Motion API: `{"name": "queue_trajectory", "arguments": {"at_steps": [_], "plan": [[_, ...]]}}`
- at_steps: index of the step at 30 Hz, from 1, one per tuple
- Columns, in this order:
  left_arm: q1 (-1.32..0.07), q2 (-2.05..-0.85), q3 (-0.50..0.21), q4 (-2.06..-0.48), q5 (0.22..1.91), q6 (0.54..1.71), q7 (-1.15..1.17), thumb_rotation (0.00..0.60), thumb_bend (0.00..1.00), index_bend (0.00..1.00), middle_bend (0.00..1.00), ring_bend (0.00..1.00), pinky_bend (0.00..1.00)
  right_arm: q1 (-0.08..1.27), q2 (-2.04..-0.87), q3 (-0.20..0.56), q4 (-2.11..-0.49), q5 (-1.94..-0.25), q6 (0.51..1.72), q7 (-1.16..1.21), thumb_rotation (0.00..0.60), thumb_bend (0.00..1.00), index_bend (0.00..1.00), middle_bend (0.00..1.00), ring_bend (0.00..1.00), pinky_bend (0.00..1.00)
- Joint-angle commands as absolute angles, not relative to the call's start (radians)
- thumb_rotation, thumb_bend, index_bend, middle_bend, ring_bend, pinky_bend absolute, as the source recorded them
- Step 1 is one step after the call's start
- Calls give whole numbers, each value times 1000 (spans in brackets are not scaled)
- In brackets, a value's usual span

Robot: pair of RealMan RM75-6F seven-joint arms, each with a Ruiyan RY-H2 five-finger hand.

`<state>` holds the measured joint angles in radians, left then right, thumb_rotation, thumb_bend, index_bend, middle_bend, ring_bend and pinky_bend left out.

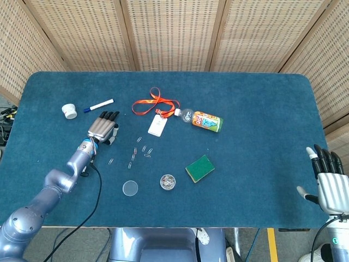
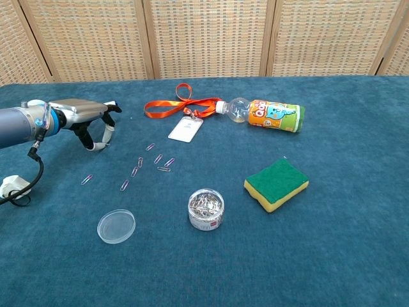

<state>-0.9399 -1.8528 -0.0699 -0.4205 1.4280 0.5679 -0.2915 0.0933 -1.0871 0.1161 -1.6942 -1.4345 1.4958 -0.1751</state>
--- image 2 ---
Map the green and yellow sponge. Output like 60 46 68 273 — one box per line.
243 158 310 214

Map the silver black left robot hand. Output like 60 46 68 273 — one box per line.
48 98 123 152

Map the crumpled white cloth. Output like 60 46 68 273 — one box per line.
0 175 32 200

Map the black elastic band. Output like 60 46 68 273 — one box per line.
8 191 32 208

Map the clear round plastic lid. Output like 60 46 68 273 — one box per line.
96 209 137 245

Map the clear white badge holder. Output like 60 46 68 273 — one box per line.
167 116 205 143

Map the blue table cloth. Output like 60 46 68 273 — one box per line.
0 74 409 307

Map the empty orange-labelled plastic bottle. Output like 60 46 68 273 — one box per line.
215 97 306 134

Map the woven wooden folding screen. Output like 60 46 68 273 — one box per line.
0 0 409 88

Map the orange lanyard strap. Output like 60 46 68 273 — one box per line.
143 83 222 119

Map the clear container of paperclips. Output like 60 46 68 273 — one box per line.
187 188 225 232

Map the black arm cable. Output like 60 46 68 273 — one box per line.
0 140 45 206

